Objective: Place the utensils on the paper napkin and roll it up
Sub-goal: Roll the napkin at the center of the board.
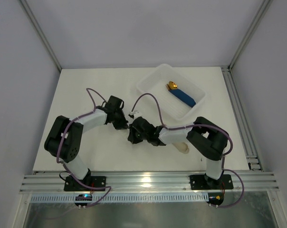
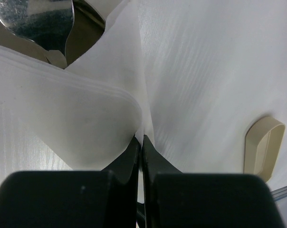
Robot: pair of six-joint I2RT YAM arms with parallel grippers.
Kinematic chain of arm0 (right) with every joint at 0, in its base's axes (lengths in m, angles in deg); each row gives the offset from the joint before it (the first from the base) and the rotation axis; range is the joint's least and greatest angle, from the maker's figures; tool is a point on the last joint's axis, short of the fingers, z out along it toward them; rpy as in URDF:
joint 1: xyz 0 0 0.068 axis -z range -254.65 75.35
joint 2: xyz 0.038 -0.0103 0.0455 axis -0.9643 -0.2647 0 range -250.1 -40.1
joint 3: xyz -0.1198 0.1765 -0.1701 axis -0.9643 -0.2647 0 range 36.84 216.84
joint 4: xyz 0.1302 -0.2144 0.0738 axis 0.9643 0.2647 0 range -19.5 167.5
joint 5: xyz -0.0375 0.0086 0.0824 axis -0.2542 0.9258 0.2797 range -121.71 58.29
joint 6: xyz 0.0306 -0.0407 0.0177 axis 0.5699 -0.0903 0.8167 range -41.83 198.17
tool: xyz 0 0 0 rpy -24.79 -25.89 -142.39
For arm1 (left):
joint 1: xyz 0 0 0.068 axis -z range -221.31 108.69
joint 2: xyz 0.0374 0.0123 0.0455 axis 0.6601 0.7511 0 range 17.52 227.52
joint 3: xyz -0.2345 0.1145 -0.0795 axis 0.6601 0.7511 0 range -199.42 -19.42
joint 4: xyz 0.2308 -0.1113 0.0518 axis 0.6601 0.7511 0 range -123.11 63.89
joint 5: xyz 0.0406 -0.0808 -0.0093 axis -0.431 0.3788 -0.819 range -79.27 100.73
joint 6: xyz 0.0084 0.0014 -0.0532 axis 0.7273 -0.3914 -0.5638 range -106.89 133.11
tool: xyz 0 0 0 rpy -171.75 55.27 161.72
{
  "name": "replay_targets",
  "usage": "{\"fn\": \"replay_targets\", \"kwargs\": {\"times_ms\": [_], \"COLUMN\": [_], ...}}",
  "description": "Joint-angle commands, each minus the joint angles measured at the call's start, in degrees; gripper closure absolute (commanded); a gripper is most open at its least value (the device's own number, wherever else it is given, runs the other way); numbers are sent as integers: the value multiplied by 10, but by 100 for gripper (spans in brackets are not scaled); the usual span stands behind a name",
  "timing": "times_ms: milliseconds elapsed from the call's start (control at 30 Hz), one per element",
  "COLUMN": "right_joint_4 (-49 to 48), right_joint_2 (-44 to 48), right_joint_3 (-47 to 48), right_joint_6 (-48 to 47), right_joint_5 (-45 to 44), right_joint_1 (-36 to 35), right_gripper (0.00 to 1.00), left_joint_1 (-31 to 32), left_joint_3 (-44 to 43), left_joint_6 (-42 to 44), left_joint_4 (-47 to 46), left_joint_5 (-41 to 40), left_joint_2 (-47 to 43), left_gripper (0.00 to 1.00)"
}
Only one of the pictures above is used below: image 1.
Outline right aluminium frame post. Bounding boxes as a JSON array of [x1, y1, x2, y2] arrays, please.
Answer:
[[228, 0, 273, 71]]

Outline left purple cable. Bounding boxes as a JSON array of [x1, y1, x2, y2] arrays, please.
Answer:
[[56, 88, 112, 209]]

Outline right aluminium side rail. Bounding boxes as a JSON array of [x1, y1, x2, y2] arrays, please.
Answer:
[[220, 66, 264, 172]]

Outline white plastic basket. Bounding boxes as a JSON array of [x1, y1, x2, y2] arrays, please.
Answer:
[[136, 64, 207, 121]]

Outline oval wooden cutlery tray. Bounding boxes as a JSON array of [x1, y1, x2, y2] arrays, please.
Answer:
[[173, 142, 189, 154]]

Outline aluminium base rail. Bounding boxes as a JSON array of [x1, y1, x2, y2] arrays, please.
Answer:
[[19, 171, 279, 194]]

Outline purple cable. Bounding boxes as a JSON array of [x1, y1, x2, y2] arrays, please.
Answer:
[[131, 93, 244, 209], [56, 88, 112, 209]]

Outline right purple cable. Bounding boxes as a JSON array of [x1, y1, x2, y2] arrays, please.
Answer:
[[131, 93, 244, 209]]

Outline gold cutlery in roll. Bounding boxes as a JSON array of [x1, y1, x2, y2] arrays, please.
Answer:
[[165, 81, 178, 91]]

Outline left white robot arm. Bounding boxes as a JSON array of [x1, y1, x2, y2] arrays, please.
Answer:
[[44, 96, 128, 191]]

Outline left aluminium frame post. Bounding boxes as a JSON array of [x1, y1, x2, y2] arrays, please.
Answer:
[[18, 0, 62, 72]]

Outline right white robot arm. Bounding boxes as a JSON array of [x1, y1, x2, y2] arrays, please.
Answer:
[[128, 117, 234, 190]]

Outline white slotted cable duct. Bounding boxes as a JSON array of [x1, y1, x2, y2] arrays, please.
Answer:
[[30, 192, 209, 204]]

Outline aluminium frame post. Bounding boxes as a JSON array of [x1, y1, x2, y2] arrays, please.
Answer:
[[228, 0, 273, 71], [18, 0, 62, 72]]

